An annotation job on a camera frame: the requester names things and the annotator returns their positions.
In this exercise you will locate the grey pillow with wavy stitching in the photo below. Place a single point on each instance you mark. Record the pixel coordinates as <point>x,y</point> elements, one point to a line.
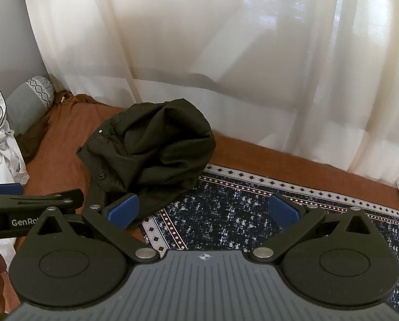
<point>25,103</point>

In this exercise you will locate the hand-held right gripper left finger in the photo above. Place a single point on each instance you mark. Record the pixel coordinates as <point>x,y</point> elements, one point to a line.
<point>124,212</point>

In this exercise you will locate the dark green jacket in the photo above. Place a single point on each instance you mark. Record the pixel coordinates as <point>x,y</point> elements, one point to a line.
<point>159,140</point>

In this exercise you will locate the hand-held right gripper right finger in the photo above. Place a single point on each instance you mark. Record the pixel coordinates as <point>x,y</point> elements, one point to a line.
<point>283,212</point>

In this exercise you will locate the dark brown cloth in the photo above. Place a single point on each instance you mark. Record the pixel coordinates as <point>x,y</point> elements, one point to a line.
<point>35,137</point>

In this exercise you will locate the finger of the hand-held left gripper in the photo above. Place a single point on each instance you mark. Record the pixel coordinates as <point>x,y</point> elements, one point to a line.
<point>5,189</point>
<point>45,200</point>

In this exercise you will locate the navy patterned blanket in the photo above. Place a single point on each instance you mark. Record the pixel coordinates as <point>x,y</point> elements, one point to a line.
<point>226,214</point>

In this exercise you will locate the white sheer curtain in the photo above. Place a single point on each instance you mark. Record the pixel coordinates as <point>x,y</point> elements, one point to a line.
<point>219,40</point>

